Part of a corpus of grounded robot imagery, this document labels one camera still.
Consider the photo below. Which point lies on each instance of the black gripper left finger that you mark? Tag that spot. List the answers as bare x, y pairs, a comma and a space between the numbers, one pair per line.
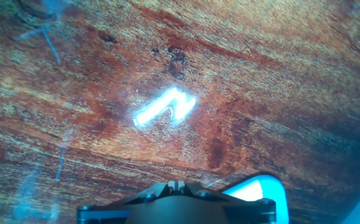
111, 213

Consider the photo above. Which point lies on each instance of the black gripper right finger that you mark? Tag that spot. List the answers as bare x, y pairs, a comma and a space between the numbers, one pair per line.
248, 213

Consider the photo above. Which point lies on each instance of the wood grain table cover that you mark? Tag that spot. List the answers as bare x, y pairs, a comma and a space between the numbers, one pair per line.
180, 77

